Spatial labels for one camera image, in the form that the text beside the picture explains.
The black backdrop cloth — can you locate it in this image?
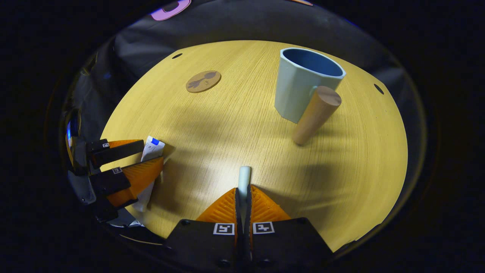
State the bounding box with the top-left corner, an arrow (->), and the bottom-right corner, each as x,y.
63,0 -> 427,163

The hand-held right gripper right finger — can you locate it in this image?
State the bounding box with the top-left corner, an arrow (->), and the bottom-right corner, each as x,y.
244,185 -> 334,270

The round wooden coaster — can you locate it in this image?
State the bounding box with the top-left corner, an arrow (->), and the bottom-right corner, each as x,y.
186,71 -> 222,93

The pale green toothbrush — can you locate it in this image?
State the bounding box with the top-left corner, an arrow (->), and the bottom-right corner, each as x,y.
238,166 -> 252,228

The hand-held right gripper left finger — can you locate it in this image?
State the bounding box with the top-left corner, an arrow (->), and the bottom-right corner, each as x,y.
166,187 -> 241,270

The light blue cup wooden handle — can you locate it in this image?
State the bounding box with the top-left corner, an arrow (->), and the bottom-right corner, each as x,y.
274,48 -> 346,146

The white blue toothpaste tube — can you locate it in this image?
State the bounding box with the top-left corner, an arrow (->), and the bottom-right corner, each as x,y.
133,136 -> 166,213

